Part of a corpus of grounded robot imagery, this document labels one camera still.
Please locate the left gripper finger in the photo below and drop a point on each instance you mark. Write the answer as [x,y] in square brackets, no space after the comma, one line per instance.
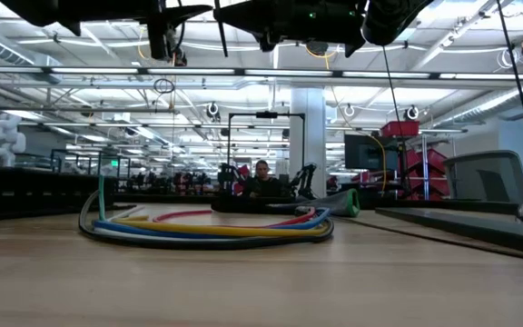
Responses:
[159,32]
[184,16]

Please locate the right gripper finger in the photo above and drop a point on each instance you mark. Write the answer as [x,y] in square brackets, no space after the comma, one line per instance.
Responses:
[243,16]

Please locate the grey glove green cuff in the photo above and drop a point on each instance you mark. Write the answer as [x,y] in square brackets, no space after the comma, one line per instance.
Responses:
[329,204]

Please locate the black duct cover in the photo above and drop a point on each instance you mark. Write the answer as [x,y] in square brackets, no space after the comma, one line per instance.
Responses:
[470,227]

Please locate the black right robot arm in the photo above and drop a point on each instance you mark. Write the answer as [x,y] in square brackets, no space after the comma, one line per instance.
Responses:
[393,18]

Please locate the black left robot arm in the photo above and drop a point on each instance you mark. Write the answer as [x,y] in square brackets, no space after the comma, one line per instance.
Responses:
[30,9]

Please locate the black background robot arm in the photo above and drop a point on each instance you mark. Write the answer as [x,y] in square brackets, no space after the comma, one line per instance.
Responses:
[304,179]

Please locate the dark hanging ceiling reel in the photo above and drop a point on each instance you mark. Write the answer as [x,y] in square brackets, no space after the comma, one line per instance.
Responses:
[180,56]

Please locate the long ceiling light strip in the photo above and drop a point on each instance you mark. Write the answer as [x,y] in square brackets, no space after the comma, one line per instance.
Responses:
[189,71]

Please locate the hanging white ceiling reel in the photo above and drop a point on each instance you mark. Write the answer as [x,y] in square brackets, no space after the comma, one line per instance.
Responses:
[349,110]
[213,110]
[412,112]

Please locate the white building column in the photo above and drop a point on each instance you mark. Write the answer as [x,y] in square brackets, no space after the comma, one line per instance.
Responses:
[307,136]

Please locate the green exit sign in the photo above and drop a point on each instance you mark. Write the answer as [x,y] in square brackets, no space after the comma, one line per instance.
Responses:
[114,162]

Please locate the red storage bin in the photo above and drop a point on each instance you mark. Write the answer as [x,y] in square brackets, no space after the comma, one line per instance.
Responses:
[400,128]

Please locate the black desktop monitor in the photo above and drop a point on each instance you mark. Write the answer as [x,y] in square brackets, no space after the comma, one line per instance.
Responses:
[366,152]

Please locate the person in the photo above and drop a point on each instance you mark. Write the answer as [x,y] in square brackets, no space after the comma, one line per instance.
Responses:
[263,181]

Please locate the white robot figure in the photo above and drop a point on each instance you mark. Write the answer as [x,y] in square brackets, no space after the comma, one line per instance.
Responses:
[2,141]

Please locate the red storage bin rack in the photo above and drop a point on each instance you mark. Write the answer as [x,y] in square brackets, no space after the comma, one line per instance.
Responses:
[429,163]

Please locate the black glove green cuff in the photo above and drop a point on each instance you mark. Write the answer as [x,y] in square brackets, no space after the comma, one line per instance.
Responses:
[243,206]

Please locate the grey mesh office chair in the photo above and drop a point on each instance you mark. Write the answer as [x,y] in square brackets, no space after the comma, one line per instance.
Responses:
[484,177]

